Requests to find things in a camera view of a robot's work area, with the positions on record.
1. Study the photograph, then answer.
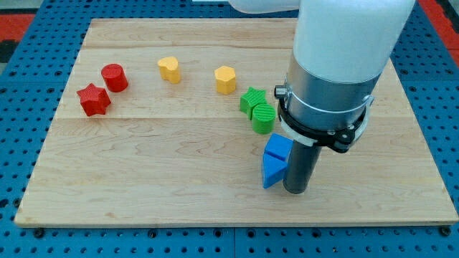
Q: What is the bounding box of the blue triangle block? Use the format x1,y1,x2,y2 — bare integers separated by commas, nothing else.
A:
262,153,288,188

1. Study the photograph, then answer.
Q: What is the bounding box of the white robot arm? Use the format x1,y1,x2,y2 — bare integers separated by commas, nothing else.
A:
229,0,415,131

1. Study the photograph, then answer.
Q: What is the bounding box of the green star block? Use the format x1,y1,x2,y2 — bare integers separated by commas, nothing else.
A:
240,87,267,120

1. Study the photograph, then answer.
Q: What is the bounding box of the green cylinder block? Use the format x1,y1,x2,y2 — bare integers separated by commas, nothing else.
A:
252,104,276,134

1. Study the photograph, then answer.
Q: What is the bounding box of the blue cube block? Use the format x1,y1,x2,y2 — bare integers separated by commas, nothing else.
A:
264,133,293,161

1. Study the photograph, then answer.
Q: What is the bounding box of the yellow hexagon block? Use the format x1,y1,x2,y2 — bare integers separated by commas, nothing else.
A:
214,66,236,95

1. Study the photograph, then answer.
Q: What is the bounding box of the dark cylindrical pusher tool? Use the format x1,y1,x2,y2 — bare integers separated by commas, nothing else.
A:
283,141,322,194

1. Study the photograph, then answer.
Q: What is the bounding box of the wooden board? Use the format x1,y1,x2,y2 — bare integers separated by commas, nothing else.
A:
14,18,458,228

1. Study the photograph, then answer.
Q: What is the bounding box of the yellow heart block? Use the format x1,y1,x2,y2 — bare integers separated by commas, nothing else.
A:
157,56,181,84

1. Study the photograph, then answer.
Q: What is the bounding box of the red cylinder block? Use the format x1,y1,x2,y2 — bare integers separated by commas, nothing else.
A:
101,63,128,92

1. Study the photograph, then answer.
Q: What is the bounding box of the red star block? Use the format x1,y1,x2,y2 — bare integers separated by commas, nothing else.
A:
77,83,111,117

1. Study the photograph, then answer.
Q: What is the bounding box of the black clamp ring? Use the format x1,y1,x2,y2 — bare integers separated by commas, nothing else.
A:
274,84,375,154

